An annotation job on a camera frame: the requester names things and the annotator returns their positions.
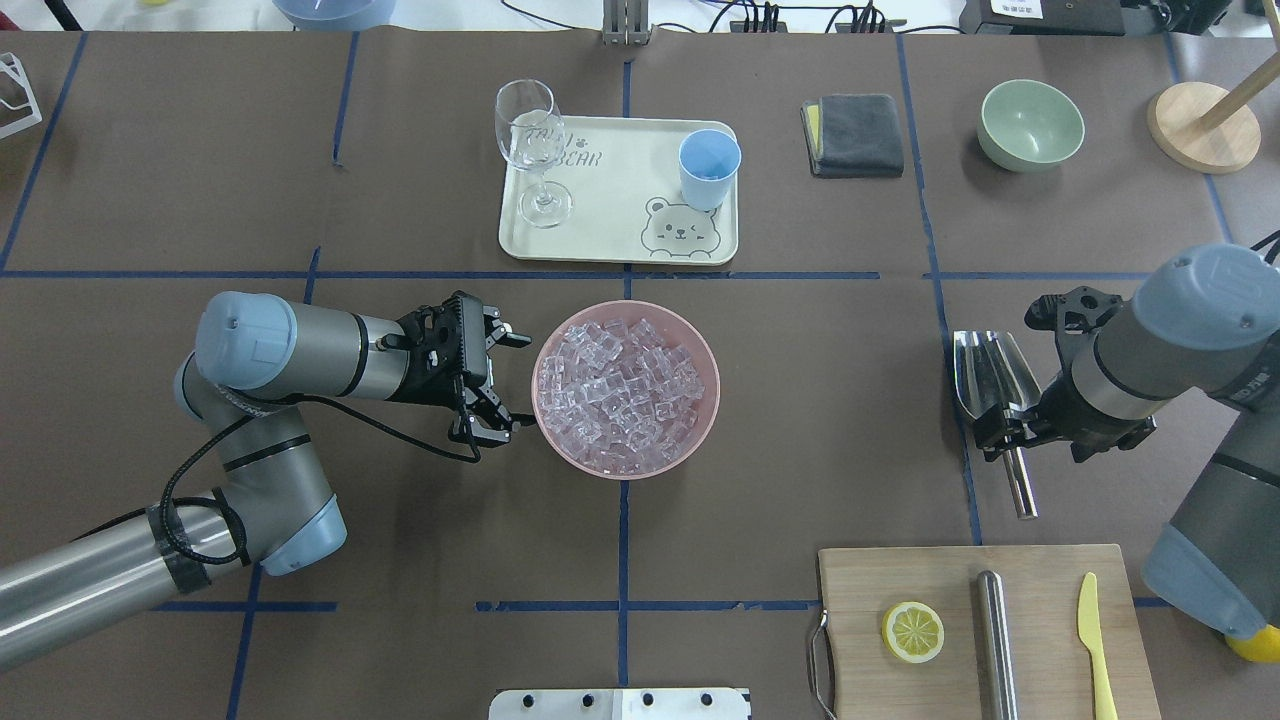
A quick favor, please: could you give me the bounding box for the green ceramic bowl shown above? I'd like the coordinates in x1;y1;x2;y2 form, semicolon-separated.
977;79;1085;173

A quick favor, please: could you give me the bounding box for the large blue bowl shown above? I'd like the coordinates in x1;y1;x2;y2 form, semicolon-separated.
271;0;398;32

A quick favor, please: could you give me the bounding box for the grey folded cloth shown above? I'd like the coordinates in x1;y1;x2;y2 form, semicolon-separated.
803;94;905;178

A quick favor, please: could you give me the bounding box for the light blue plastic cup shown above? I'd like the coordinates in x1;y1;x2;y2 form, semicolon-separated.
678;128;742;211

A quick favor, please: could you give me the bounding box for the pink bowl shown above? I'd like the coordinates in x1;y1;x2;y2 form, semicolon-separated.
530;300;721;480

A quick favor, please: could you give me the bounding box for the steel cylinder rod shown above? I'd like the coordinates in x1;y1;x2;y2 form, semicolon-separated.
977;569;1020;719

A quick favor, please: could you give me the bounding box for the wooden cutting board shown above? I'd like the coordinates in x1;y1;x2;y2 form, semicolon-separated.
809;544;1164;720

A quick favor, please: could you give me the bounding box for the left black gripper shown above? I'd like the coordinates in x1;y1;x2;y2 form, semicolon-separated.
398;291;532;447

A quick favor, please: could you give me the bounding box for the yellow plastic knife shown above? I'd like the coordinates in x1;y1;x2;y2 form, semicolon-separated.
1076;571;1119;720

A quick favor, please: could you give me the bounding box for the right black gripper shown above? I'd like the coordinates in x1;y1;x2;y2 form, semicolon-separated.
972;286;1158;462

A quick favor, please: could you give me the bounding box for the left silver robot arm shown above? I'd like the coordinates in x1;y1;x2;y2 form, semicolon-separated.
1;291;534;670

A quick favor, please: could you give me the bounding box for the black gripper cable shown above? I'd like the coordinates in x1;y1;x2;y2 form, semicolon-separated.
160;388;483;562

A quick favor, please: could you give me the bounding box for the lemon half slice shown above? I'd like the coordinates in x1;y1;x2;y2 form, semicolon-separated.
881;601;946;664

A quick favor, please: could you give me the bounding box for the wooden cup stand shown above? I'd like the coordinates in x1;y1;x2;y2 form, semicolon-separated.
1146;1;1277;176

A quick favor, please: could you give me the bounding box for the steel ice scoop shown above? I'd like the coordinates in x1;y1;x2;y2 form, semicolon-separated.
952;331;1041;520

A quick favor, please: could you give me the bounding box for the aluminium frame post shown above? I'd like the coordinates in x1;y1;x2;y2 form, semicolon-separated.
602;0;653;46

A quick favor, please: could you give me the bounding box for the cream bear tray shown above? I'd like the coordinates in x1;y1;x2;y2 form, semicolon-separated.
498;115;739;266

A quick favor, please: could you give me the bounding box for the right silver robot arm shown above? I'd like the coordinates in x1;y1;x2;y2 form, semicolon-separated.
972;243;1277;643

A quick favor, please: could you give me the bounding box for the clear wine glass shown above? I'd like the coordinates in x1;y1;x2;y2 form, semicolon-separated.
494;78;573;229

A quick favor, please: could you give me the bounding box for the clear ice cubes pile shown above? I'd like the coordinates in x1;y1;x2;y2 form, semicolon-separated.
538;316;705;475

